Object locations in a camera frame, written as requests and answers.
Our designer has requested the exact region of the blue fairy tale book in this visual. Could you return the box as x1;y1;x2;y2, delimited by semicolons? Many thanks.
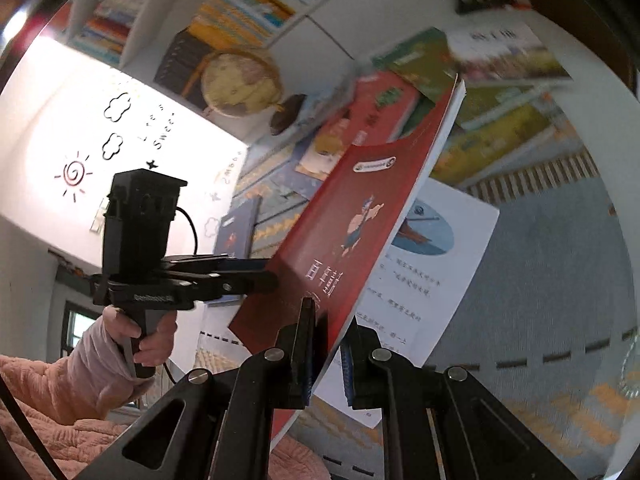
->
213;197;262;259

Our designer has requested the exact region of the dark blue leaf book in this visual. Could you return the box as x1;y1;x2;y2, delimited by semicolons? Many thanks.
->
271;134;322;200

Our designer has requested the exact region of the red fairy tale book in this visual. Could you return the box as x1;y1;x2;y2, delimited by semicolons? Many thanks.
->
228;74;500;456

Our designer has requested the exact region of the orange poet cover book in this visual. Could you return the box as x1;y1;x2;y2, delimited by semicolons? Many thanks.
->
295;107;356;181

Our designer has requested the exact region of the Tang poetry blue book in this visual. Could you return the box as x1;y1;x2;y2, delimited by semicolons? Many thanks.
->
292;76;356;132

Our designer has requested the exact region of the green insect book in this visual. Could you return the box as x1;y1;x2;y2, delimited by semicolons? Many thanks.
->
431;96;579;186

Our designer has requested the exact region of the dark green book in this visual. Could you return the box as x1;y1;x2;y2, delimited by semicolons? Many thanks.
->
372;27;451;84

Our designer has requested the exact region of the white rabbit hill book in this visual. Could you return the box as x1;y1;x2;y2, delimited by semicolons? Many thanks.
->
446;22;570;87

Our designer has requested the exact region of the person's left hand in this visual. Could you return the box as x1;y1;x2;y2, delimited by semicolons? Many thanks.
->
102;306;178;367

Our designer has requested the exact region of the blue patterned rug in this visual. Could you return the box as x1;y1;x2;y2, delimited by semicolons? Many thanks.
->
194;104;640;480

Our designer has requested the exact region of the vintage yellow globe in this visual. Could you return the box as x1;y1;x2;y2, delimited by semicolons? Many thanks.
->
198;47;307;136

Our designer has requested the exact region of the black book set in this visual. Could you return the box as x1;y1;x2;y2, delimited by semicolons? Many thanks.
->
154;29;214;110

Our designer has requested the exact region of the white bookshelf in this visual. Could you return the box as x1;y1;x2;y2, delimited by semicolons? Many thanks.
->
64;0;452;141

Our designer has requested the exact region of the black camera cable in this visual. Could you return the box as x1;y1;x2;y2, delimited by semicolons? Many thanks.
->
162;206;200;386

